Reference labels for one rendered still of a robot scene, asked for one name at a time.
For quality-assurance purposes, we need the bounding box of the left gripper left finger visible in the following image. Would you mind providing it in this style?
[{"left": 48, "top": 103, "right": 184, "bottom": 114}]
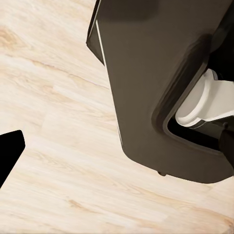
[{"left": 0, "top": 130, "right": 25, "bottom": 188}]

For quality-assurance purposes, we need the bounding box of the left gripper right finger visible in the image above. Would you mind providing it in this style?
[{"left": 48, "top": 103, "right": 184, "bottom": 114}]
[{"left": 218, "top": 129, "right": 234, "bottom": 169}]

